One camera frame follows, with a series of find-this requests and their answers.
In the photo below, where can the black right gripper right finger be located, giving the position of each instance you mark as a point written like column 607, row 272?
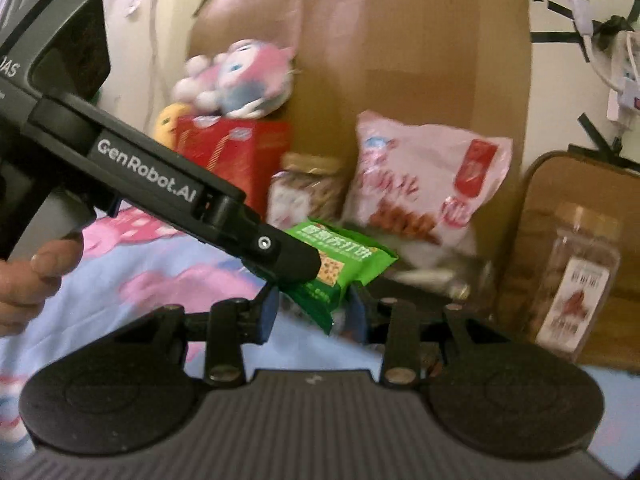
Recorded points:
column 378, row 313

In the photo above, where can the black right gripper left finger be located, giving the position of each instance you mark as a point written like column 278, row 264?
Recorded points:
column 232, row 323

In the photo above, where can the green cracker packet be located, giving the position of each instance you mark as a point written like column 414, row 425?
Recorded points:
column 346, row 257

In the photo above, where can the person's left hand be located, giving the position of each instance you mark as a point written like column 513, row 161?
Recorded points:
column 26, row 285

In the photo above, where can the yellow plush toy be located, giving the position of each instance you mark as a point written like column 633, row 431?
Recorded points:
column 164, row 131

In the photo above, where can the pink twist snack bag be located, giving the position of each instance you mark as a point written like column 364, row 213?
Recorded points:
column 427, row 186

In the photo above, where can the cashew jar gold lid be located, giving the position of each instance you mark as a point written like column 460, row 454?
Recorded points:
column 306, row 187

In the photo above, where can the red gift box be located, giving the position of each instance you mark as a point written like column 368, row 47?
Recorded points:
column 244, row 152

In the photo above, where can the pecan jar white label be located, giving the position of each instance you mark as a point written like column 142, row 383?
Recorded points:
column 575, row 280

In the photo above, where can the pink white plush toy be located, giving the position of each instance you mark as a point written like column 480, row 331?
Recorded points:
column 251, row 80

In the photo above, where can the brown cardboard backdrop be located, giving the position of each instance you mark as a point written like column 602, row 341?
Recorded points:
column 463, row 63

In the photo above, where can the white power strip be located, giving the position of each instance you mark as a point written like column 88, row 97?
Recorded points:
column 623, row 104

